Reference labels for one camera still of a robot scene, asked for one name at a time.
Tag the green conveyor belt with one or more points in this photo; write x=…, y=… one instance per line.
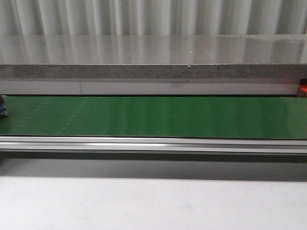
x=157, y=116

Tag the aluminium conveyor frame rail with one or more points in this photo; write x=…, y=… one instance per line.
x=203, y=145

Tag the white corrugated curtain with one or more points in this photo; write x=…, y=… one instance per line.
x=153, y=17

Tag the red plastic tray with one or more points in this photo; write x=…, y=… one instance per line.
x=302, y=91

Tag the grey stone countertop slab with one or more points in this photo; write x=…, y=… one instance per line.
x=279, y=56

